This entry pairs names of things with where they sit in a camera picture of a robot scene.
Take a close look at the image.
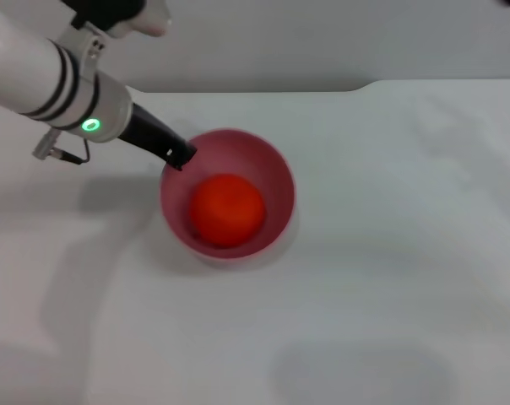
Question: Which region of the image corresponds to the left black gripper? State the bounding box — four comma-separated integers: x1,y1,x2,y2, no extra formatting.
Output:
118,103,198,172

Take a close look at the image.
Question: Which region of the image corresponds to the pink bowl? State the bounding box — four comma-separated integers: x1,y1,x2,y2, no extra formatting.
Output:
160,128,298,269

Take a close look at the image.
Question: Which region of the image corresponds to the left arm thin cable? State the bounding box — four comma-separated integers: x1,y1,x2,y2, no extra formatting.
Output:
32,128,90,165

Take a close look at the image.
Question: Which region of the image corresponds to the orange plush fruit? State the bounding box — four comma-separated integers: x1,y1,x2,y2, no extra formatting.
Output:
189,173,267,249

